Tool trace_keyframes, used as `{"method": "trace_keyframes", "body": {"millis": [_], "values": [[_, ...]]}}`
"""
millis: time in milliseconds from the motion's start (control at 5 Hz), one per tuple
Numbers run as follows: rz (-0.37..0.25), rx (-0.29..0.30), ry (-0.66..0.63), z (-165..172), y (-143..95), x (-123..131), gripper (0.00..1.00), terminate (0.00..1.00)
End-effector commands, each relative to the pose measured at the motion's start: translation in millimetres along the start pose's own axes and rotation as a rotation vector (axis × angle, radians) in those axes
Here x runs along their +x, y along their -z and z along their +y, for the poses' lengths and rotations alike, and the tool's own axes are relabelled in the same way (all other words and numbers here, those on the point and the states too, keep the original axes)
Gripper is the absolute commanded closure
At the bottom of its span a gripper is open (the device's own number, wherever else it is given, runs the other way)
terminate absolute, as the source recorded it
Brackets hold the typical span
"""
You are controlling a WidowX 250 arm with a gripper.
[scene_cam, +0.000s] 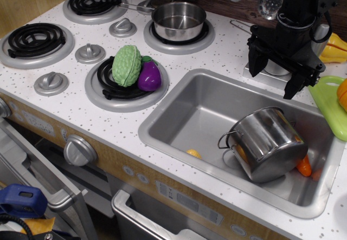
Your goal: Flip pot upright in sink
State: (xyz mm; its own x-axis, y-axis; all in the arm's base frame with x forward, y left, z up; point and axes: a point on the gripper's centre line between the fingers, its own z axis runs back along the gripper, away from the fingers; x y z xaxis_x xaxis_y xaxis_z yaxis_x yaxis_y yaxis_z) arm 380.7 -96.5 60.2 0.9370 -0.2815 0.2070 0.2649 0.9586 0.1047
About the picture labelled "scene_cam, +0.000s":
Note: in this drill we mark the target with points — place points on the hanging slotted steel spoon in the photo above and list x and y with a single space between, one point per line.
268 8

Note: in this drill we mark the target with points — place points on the silver stove knob back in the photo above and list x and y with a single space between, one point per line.
123 28

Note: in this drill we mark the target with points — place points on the green toy bitter melon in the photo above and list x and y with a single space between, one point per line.
126 66

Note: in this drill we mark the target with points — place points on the grey toy sink basin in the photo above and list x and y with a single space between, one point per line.
192 123

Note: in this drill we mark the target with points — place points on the small steel saucepan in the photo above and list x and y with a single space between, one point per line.
176 21

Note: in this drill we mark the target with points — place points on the green cutting board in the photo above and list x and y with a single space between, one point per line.
325 96

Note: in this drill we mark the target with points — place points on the silver stove knob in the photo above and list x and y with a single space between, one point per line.
90 54
51 84
123 28
145 7

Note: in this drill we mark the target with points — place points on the silver dishwasher door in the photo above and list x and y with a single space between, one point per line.
147 218

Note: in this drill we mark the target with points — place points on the large silver oven knob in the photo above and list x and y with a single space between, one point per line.
78 152

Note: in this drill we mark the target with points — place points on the yellow toy corn piece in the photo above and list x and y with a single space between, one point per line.
194 153

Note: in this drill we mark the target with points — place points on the back left burner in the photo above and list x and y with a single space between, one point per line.
93 12

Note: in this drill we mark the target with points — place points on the front centre burner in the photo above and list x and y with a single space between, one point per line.
103 92

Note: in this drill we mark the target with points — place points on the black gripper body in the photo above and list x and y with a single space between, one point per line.
290 48

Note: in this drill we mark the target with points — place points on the wire utensil on counter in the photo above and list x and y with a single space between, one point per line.
241 25

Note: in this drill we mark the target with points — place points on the orange toy fruit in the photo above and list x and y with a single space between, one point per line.
342 94

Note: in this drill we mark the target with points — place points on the silver knob left edge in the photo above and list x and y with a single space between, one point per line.
5 110

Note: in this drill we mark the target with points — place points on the grey oven door handle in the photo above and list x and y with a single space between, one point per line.
31 168

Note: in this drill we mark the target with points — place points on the purple toy eggplant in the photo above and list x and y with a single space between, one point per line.
150 78

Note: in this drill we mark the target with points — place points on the silver stove knob middle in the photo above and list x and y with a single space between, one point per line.
90 54

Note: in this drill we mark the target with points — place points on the silver stove knob front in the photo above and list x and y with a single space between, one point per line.
51 84

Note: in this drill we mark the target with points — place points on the yellow toy pepper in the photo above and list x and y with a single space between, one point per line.
334 51

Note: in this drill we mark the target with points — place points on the yellow cloth bottom left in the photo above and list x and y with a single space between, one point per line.
40 225

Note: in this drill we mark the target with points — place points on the silver toy faucet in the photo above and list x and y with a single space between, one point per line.
280 75

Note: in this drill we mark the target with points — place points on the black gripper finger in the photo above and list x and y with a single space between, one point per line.
296 83
257 57

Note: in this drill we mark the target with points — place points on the orange toy carrot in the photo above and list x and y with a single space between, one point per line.
304 166

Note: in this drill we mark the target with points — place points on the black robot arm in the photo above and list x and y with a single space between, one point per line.
304 13

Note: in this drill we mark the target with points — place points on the large steel pot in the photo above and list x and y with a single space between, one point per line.
265 144

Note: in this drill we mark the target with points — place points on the silver stove knob rear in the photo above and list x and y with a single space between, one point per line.
145 7

